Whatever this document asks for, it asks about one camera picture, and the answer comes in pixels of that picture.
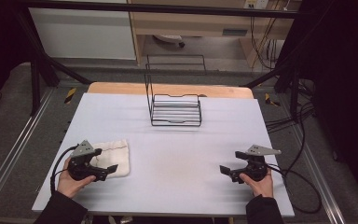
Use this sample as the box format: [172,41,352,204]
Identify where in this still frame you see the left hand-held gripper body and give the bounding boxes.
[67,139,108,183]

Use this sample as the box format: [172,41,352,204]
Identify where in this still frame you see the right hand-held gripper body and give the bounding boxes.
[233,144,282,184]

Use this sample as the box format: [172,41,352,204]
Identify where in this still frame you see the white towel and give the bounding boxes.
[89,138,131,179]

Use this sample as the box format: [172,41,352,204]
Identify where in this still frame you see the black wire rack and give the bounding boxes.
[144,54,208,128]

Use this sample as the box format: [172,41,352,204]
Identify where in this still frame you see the person's right hand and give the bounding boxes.
[239,169,275,199]

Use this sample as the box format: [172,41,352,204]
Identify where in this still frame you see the person's left hand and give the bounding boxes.
[56,166,97,200]

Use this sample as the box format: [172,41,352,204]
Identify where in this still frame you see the light grey table mat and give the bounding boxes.
[31,92,296,218]

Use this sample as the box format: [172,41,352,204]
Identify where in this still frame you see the yellow black floor tape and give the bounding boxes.
[264,92,282,108]
[63,87,77,105]

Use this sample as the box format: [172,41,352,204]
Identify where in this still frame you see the wooden table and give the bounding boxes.
[87,81,255,100]

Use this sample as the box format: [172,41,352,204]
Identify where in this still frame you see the black metal stand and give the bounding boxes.
[242,18,321,123]
[12,6,93,117]

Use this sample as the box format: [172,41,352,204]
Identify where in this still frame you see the white cabinet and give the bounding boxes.
[28,0,137,61]

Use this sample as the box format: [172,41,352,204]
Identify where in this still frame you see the black curtain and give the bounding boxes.
[299,0,358,204]
[0,0,34,115]

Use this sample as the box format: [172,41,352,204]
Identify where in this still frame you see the office chair base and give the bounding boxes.
[152,34,186,49]

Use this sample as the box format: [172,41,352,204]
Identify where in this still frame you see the light wooden desk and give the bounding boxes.
[127,0,303,68]

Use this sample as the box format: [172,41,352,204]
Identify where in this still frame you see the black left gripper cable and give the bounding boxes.
[49,144,80,192]

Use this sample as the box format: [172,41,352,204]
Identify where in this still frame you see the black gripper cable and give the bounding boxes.
[49,144,80,192]
[266,162,323,215]

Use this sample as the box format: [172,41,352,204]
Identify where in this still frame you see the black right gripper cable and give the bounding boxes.
[266,162,323,215]

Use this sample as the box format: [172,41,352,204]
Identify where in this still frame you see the bundle of black floor cables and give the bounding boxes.
[264,77,317,135]

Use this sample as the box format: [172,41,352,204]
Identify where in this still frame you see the aluminium floor rail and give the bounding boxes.
[0,88,58,217]
[286,123,347,224]

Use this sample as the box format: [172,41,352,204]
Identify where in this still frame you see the hanging cables under desk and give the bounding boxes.
[249,16,282,71]

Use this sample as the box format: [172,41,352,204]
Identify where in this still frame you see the white wall socket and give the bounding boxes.
[243,0,270,10]

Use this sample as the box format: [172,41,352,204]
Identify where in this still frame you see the black metal frame bar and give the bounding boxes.
[12,0,307,20]

